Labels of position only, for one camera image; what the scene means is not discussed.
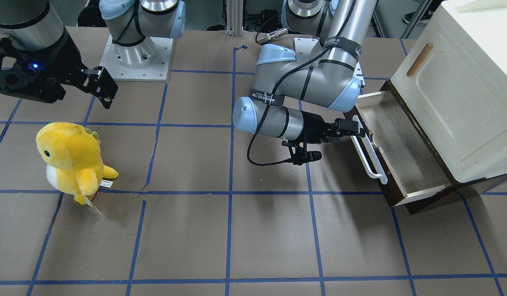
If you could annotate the white arm base plate, viewer-left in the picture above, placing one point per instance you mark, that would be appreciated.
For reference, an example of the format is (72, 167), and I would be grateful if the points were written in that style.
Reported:
(148, 61)

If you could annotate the silver robot arm, viewer-right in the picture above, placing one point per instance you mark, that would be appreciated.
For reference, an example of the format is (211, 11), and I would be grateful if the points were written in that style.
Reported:
(325, 78)

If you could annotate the aluminium frame post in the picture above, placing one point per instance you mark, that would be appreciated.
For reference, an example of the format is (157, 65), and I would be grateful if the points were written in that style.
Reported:
(234, 18)

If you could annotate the black gripper, viewer-right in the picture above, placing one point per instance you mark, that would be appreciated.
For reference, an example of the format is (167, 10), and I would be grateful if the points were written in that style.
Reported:
(313, 124)

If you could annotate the silver cable connector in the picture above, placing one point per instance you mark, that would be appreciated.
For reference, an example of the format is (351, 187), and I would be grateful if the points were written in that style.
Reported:
(271, 36)

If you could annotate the yellow plush dinosaur toy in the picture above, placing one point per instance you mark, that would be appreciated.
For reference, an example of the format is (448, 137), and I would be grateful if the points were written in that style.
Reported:
(73, 157)

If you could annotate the dark wooden drawer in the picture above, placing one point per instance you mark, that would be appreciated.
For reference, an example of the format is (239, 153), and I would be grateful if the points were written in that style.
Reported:
(393, 152)

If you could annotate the black gripper, viewer-left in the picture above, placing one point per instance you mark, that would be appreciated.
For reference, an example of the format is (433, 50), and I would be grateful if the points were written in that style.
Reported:
(69, 61)

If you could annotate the cream plastic storage box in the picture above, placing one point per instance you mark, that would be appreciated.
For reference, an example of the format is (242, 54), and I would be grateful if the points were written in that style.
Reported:
(454, 81)

